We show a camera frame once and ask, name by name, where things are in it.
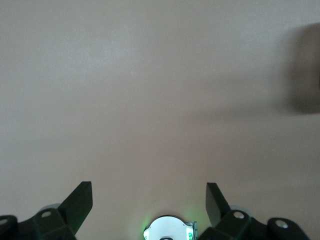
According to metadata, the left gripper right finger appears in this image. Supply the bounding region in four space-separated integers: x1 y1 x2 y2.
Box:
197 182 310 240

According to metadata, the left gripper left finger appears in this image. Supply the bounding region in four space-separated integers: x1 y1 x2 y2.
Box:
0 181 94 240

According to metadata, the brown table cover sheet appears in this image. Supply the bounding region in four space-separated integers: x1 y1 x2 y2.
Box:
0 0 320 240

